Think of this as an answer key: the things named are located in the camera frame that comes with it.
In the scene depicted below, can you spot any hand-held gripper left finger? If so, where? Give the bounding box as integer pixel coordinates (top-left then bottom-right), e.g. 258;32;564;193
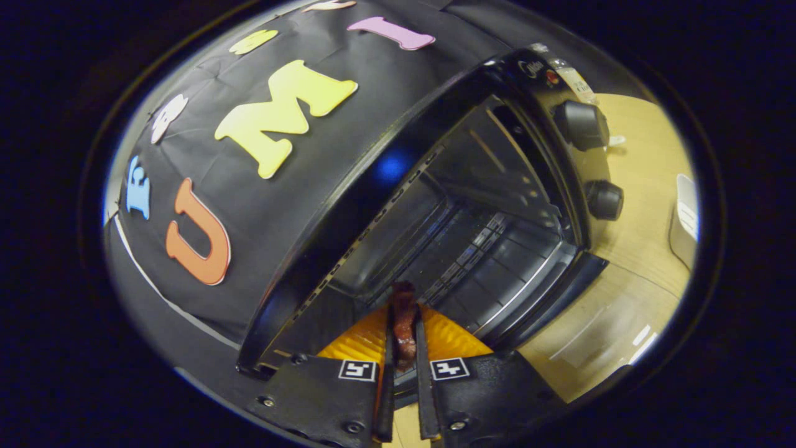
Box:
248;305;396;446

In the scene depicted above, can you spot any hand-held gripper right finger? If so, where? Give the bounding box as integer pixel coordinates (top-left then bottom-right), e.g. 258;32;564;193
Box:
414;305;568;440

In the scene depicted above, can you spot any reddish-brown meat slice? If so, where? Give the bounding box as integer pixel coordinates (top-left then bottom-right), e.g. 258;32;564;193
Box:
389;281;419;372

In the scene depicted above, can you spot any black toaster oven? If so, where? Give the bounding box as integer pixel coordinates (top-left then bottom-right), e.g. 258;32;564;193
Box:
236;44;624;399

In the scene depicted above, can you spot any white rectangular tray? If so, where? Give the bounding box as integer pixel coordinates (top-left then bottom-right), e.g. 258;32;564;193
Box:
669;174;700;271

